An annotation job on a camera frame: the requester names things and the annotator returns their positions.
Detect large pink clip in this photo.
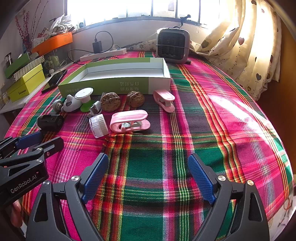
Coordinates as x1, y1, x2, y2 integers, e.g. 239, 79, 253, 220
110, 110, 151, 133

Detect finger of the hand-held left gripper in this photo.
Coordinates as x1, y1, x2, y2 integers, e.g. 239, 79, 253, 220
0, 137, 65, 179
0, 132, 43, 161

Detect black smartphone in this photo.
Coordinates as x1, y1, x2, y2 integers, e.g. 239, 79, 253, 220
42, 69, 68, 94

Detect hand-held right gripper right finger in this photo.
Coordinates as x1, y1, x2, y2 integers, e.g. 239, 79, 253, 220
187, 152, 270, 241

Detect small black device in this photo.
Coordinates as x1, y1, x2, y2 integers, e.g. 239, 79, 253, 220
37, 114, 65, 132

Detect floral pillow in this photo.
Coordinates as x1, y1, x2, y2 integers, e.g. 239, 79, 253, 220
127, 39, 160, 52

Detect yellow green box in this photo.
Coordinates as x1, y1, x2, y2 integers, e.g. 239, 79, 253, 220
6, 64, 45, 102

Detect cream heart print pillow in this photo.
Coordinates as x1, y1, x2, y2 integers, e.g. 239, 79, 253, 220
194, 27, 240, 56

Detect orange box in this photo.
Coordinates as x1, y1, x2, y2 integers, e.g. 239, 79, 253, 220
31, 32, 73, 56

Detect clear white plastic jar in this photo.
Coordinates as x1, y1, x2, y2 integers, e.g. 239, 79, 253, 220
89, 114, 109, 139

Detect grey space heater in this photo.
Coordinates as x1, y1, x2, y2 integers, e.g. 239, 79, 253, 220
155, 27, 191, 64

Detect white side table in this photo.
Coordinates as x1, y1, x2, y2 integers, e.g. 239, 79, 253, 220
0, 62, 70, 114

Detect person's left hand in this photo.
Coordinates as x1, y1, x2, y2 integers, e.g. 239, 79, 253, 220
10, 200, 23, 232

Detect silver usb adapter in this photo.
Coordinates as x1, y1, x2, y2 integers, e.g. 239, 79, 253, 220
87, 101, 102, 118

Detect white plastic bag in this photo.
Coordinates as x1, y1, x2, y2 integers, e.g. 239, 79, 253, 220
47, 14, 72, 35

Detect white power strip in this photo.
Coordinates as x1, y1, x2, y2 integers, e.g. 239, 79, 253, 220
80, 48, 127, 62

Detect brown walnut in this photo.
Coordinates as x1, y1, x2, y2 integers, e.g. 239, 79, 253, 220
126, 91, 145, 107
100, 92, 121, 112

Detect window with metal bars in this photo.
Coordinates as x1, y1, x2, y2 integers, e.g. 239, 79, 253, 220
67, 0, 222, 26

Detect black charger cable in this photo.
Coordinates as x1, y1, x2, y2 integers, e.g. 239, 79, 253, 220
68, 31, 114, 65

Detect red flower branches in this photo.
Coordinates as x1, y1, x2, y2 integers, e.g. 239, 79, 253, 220
15, 0, 47, 50

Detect cream heart print curtain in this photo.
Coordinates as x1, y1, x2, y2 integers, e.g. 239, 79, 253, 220
192, 0, 281, 100

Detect striped box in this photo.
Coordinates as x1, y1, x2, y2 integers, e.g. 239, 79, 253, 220
13, 57, 45, 79

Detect green and white cardboard box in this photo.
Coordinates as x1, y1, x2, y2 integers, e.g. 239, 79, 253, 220
58, 57, 171, 96

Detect pink green plaid blanket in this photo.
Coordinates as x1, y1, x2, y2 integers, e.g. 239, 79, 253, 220
5, 50, 294, 241

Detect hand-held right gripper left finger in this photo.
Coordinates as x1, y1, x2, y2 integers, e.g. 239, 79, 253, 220
25, 152, 110, 241

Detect small pink clip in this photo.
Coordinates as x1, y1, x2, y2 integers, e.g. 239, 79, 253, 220
153, 89, 175, 113

